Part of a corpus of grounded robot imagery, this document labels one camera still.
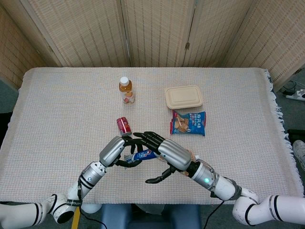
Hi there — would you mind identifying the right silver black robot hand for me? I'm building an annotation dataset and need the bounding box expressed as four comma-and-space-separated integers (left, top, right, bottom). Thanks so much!
132, 131, 193, 184

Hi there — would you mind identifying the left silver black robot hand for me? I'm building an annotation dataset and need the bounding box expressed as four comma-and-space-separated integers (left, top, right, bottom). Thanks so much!
99, 135, 143, 169

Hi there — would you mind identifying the blue and white toothpaste tube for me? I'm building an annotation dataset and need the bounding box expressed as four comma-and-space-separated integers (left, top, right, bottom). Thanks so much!
123, 149, 159, 164

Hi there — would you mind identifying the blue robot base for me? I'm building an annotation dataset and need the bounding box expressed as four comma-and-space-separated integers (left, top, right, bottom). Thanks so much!
100, 204, 202, 229

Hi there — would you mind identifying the brown spout pouch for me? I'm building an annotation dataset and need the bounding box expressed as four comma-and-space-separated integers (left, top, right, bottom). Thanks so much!
182, 149, 203, 177

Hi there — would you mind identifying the red soda can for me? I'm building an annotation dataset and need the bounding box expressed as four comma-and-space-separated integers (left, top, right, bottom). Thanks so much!
116, 116, 132, 137

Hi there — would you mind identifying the blue snack bag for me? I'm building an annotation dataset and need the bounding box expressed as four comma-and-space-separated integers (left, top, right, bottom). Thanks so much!
169, 109, 206, 137

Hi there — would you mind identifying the beige lidded lunch box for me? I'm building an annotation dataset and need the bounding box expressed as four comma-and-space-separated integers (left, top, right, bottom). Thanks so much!
164, 85, 203, 110

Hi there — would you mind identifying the juice bottle with white cap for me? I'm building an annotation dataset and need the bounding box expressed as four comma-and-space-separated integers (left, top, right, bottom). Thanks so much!
119, 76, 136, 105

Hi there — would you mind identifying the pale woven tablecloth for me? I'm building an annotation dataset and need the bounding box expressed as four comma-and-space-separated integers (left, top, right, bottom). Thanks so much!
0, 67, 297, 206

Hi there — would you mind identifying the white round table foot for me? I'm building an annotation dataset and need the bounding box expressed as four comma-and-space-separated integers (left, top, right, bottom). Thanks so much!
82, 204, 102, 214

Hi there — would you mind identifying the yellow floor tape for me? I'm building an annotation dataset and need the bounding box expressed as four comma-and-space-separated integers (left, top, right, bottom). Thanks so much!
71, 209, 81, 229

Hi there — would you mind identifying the woven folding screen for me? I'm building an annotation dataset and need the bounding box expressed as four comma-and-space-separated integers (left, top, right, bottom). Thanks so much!
0, 0, 305, 91

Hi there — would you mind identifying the white grey shoe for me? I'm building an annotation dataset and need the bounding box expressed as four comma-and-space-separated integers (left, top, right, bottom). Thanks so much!
292, 140, 305, 171

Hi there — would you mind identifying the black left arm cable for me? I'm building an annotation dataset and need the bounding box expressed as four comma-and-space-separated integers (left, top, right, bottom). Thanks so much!
76, 177, 107, 229

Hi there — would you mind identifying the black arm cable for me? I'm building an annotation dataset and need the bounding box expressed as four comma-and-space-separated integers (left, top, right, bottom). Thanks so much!
206, 190, 225, 229
76, 177, 107, 229

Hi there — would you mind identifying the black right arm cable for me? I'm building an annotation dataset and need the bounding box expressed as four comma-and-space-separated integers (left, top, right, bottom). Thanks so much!
206, 190, 225, 229

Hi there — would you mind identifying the black floor cable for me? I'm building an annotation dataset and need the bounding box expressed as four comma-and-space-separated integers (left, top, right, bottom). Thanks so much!
280, 80, 297, 94

